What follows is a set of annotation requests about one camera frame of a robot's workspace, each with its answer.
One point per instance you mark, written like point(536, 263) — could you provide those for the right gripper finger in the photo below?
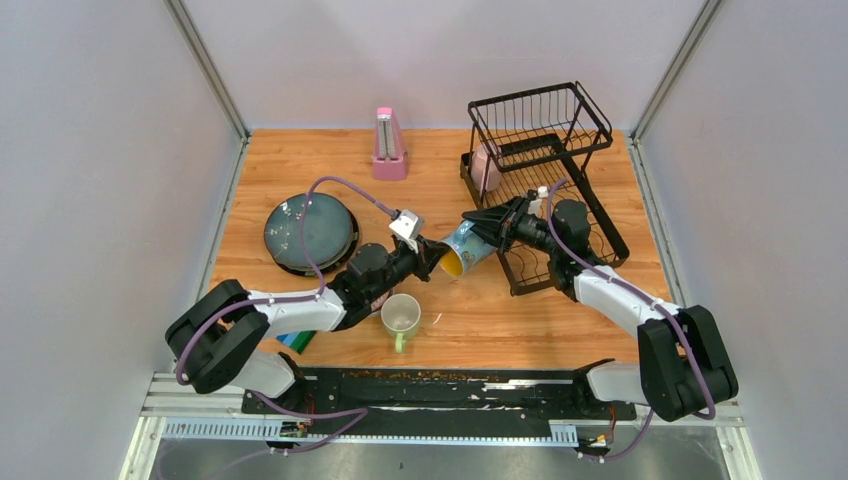
point(498, 238)
point(494, 216)

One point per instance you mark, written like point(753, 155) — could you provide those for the blue mug yellow inside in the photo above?
point(466, 250)

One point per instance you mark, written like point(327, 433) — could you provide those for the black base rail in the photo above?
point(451, 403)

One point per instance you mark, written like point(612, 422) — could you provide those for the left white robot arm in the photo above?
point(216, 340)

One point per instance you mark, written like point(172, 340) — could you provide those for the pink mug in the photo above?
point(485, 175)

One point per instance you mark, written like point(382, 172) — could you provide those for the black bottom plate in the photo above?
point(330, 243)

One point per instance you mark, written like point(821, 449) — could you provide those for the blue green striped block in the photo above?
point(297, 341)

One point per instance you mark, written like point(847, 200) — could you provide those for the red patterned bowl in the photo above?
point(378, 304)

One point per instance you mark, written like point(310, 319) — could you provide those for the pink metronome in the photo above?
point(390, 158)

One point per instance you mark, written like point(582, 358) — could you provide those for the dark blue floral plate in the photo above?
point(319, 203)

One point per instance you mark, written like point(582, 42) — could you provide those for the green handled cream mug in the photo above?
point(401, 317)

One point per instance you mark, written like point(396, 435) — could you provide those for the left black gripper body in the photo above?
point(401, 260)

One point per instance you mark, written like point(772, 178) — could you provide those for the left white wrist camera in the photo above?
point(406, 227)

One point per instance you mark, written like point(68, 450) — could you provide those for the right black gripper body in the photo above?
point(532, 231)

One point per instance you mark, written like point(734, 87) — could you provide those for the black wire dish rack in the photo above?
point(538, 137)

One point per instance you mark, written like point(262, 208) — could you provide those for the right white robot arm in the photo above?
point(683, 367)

